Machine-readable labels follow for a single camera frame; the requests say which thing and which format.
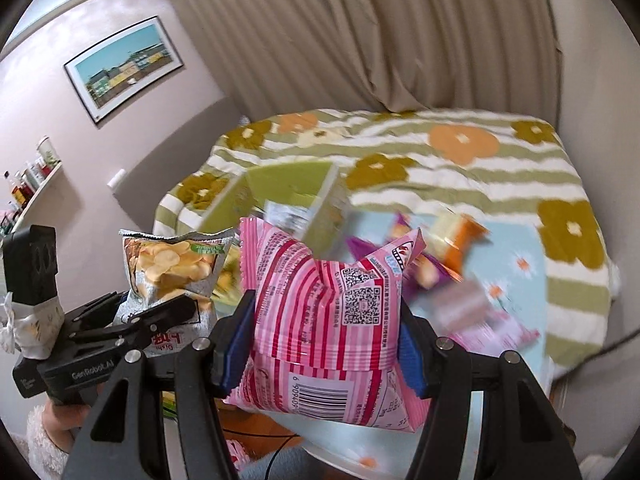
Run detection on potato chips bag yellow grey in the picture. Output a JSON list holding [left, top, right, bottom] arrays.
[[114, 229, 235, 356]]

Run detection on pink striped snack bag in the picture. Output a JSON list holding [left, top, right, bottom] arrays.
[[224, 217, 430, 432]]

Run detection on purple potato chips bag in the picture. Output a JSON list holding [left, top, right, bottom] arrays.
[[344, 211, 452, 302]]

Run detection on orange cream snack bag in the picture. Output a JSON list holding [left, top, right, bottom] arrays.
[[426, 209, 489, 281]]

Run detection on person left hand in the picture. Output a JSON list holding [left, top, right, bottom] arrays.
[[41, 398, 91, 453]]

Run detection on grey padded headboard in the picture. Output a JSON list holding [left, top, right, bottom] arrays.
[[112, 98, 241, 232]]

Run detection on blue daisy tablecloth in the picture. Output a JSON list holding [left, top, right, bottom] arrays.
[[278, 209, 551, 476]]

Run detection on green cardboard box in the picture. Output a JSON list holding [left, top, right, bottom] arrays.
[[196, 160, 350, 257]]

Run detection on framed houses picture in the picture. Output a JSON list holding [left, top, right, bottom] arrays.
[[64, 16, 183, 125]]

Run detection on floral striped bed blanket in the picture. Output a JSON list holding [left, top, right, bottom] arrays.
[[153, 108, 613, 373]]

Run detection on beige curtain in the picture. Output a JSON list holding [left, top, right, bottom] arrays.
[[169, 0, 562, 122]]

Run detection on white wall shelf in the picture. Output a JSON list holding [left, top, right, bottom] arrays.
[[11, 162, 63, 233]]

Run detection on black cable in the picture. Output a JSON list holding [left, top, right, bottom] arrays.
[[552, 326, 640, 380]]

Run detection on white wall socket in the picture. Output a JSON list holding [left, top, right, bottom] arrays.
[[107, 168, 127, 191]]

